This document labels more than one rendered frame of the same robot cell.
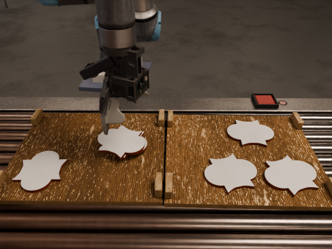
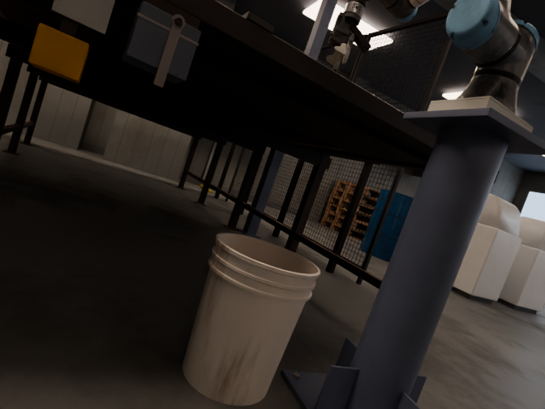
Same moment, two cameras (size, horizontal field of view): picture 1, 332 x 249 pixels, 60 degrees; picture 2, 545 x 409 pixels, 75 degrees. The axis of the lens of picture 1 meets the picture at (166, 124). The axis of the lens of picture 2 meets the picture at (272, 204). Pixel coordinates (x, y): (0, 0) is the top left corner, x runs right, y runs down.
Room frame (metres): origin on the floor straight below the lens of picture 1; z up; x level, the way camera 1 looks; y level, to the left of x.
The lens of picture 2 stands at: (1.77, -0.67, 0.57)
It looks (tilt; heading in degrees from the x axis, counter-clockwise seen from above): 4 degrees down; 149
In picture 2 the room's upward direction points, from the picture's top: 19 degrees clockwise
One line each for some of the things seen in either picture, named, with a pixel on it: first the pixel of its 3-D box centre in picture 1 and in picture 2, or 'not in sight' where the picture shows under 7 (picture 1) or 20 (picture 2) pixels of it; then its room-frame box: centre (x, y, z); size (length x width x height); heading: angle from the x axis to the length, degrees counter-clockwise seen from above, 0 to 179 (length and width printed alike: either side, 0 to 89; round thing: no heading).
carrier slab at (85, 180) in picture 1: (91, 151); not in sight; (0.59, 0.21, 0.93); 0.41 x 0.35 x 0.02; 89
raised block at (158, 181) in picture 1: (158, 184); not in sight; (0.45, 0.02, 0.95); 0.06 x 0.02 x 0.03; 179
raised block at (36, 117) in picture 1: (37, 116); not in sight; (0.73, 0.40, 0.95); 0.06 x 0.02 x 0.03; 179
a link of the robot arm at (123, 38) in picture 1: (118, 34); (353, 12); (0.59, 0.10, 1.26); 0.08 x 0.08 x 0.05
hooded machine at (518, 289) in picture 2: not in sight; (525, 263); (-0.58, 4.87, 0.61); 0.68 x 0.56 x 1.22; 82
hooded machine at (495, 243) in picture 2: not in sight; (478, 245); (-0.68, 3.81, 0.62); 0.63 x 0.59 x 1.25; 175
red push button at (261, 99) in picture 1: (264, 101); not in sight; (0.86, -0.35, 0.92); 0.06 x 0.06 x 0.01; 0
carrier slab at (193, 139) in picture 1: (239, 154); not in sight; (0.58, -0.21, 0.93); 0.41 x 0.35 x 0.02; 88
